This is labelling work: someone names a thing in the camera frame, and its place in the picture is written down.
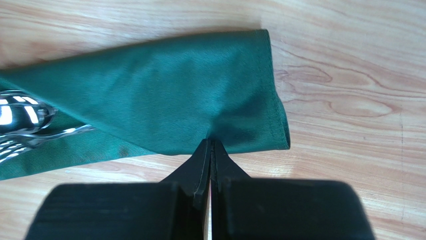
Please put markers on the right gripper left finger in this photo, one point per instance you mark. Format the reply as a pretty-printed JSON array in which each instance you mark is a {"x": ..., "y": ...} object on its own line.
[{"x": 175, "y": 208}]

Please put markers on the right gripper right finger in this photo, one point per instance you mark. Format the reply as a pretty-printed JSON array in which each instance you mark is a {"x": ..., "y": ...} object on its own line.
[{"x": 247, "y": 208}]

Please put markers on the dark green cloth napkin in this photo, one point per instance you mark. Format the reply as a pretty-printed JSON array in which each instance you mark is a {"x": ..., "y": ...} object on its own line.
[{"x": 158, "y": 97}]

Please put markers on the shiny metal spoon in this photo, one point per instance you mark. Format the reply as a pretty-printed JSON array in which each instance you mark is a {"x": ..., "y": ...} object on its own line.
[{"x": 21, "y": 113}]

